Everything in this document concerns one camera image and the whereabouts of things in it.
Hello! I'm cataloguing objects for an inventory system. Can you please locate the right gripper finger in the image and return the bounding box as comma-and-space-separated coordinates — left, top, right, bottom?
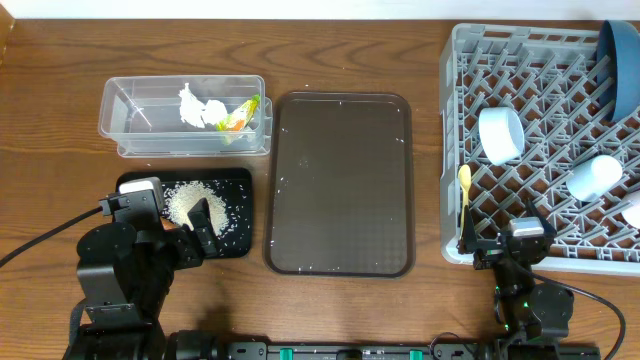
458, 215, 477, 250
526, 199, 556, 234

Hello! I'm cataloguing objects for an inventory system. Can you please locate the light blue plastic cup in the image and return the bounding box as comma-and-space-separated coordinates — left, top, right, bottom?
566, 155, 623, 202

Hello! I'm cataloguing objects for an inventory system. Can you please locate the pale yellow plastic spoon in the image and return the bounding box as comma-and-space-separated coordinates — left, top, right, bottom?
458, 164, 472, 237

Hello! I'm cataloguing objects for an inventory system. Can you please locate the pink plastic cup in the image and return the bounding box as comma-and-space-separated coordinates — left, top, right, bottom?
621, 191, 640, 228

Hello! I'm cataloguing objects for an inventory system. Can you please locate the yellow green snack wrapper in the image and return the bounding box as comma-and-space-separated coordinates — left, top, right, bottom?
216, 94, 260, 131

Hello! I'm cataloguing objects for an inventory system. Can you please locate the light blue rice bowl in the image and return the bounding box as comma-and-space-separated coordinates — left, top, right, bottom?
479, 107, 525, 166

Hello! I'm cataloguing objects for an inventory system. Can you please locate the white tissue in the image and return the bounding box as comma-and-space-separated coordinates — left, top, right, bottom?
179, 83, 228, 129

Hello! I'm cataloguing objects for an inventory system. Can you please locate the dark blue plate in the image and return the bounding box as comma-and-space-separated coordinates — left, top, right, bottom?
596, 20, 639, 123

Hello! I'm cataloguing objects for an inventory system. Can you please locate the orange carrot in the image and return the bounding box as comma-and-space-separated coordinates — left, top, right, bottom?
161, 218, 177, 230

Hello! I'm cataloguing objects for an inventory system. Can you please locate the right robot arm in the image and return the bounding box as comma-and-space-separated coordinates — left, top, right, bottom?
459, 202, 574, 341

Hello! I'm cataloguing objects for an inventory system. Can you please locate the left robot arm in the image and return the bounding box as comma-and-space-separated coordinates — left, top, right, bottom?
64, 191, 226, 360

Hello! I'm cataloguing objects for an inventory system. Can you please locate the black waste bin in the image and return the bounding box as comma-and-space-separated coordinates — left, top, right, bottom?
116, 168, 253, 258

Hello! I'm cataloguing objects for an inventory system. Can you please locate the grey dishwasher rack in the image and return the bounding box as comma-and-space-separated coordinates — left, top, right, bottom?
440, 24, 639, 276

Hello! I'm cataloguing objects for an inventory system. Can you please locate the clear plastic waste bin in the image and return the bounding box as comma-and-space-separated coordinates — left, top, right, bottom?
99, 75, 273, 158

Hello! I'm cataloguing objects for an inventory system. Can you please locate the pile of white rice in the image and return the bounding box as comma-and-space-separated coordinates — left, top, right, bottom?
163, 181, 229, 235

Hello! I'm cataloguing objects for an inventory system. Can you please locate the dark brown serving tray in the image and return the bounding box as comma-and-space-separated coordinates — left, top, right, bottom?
264, 92, 415, 279

